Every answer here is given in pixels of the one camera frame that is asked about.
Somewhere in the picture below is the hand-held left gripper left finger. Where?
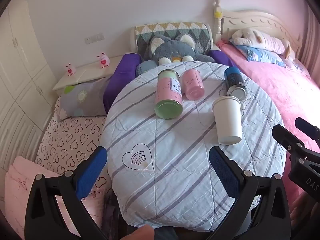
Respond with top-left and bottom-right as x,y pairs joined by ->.
24,146 -> 108,240

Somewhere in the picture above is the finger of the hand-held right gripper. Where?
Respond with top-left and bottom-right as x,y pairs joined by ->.
272,124 -> 320,161
294,117 -> 320,143

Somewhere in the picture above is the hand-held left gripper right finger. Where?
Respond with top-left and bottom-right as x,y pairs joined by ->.
207,146 -> 292,240

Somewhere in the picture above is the white cup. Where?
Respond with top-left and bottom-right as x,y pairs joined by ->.
212,95 -> 242,145

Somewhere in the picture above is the pink cup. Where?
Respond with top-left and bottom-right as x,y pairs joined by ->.
180,69 -> 204,100

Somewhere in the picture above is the person's right hand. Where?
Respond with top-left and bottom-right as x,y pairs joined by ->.
291,195 -> 316,232

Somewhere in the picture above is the person's left hand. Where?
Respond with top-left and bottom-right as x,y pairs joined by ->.
120,224 -> 156,240

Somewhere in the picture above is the heart print bed sheet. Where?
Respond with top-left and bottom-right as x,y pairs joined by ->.
34,95 -> 113,195

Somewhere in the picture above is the pink bedspread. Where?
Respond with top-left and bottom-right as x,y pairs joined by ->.
216,41 -> 320,205

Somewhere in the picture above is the striped white quilt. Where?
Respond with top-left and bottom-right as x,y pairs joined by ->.
100,61 -> 285,232

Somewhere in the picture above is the grey floral pillow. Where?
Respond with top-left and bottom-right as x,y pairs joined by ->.
56,78 -> 114,122

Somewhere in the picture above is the blue can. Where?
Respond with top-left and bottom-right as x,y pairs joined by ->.
223,67 -> 248,99

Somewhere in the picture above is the blue cartoon pillow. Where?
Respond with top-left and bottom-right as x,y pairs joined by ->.
234,44 -> 288,67

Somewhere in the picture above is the pink curtain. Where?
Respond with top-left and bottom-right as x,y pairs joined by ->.
299,7 -> 320,77

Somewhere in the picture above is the pink canister with green lid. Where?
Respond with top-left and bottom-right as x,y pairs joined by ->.
154,69 -> 183,120

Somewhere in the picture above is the white nightstand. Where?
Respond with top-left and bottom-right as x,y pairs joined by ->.
52,55 -> 125,96

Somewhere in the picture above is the white dog plush toy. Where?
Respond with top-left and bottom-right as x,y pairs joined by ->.
229,28 -> 297,61

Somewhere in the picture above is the purple blanket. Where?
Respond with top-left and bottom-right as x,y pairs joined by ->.
103,49 -> 237,115

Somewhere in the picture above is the white wardrobe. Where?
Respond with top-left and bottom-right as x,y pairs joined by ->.
0,0 -> 58,173

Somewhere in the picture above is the cream wooden headboard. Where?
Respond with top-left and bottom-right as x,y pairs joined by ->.
213,0 -> 304,58

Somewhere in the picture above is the grey cat plush toy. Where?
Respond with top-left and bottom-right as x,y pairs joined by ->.
142,34 -> 216,67

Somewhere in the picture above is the triangle patterned cushion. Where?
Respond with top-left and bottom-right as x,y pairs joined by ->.
135,22 -> 212,58

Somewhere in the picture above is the white wall socket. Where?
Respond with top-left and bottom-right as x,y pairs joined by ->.
84,32 -> 104,44

